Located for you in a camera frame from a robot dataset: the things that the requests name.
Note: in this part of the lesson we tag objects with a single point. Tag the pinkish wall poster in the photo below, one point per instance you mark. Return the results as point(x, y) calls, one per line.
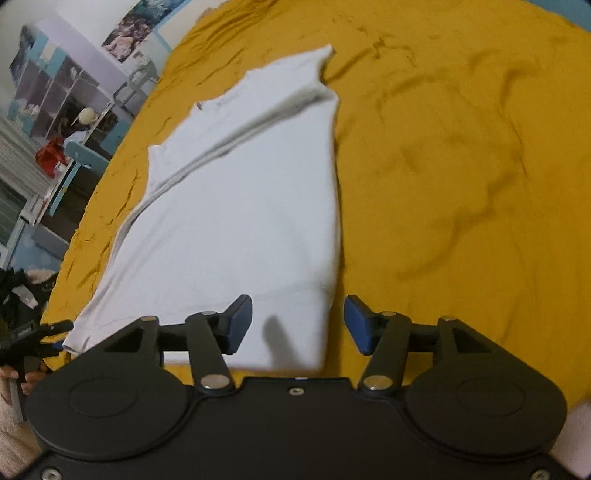
point(124, 39)

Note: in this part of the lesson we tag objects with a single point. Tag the purple white shelf unit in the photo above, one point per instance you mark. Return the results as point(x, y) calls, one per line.
point(55, 87)

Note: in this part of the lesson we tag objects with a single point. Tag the red bag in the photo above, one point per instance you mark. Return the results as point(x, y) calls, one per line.
point(48, 157)

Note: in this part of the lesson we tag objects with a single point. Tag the blue wall poster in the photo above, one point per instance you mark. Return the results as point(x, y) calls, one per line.
point(161, 9)

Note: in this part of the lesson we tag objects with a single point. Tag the white t-shirt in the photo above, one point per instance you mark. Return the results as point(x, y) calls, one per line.
point(231, 207)

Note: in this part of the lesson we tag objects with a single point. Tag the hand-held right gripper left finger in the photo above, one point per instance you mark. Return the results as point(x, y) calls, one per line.
point(240, 325)

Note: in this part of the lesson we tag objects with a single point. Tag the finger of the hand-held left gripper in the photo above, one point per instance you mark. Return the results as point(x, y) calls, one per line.
point(57, 327)

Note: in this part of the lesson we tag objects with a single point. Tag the cream cap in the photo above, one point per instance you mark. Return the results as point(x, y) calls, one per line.
point(85, 115)

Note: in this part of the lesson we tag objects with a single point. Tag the white chair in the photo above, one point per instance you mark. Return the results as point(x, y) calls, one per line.
point(136, 76)

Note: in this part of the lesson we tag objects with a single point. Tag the mustard yellow blanket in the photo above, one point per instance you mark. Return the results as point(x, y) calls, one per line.
point(438, 161)

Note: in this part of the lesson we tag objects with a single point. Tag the person's left hand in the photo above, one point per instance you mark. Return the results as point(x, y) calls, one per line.
point(32, 378)

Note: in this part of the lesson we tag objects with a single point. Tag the person's right forearm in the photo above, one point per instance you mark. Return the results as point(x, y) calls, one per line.
point(577, 429)

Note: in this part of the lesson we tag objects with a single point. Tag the poster on shelf side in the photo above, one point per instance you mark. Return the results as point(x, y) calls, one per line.
point(22, 53)

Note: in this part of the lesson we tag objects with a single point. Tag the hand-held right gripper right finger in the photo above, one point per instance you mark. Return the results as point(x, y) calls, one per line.
point(356, 325)

